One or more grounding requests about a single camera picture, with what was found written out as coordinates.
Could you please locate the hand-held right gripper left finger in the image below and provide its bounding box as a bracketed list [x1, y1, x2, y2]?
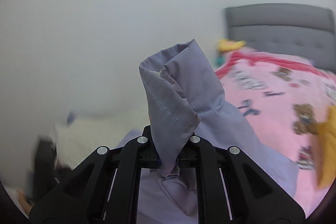
[28, 126, 161, 224]

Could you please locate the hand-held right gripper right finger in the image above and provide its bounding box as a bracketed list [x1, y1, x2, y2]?
[178, 134, 306, 224]

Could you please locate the lavender garment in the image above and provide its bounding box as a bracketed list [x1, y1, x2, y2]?
[115, 39, 300, 224]

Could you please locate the cream folded cloth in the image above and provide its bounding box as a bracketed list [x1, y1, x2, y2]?
[51, 113, 147, 170]

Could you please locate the pink printed blanket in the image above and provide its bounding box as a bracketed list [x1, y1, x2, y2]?
[214, 47, 336, 216]

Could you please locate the dark object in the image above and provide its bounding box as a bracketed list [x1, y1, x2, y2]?
[33, 138, 72, 204]

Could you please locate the yellow plush toy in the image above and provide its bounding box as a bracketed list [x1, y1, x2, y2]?
[217, 39, 246, 53]

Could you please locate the mustard yellow cloth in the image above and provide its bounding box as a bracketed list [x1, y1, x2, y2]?
[316, 105, 336, 189]

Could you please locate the grey upholstered headboard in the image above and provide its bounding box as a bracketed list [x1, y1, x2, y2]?
[223, 5, 335, 67]

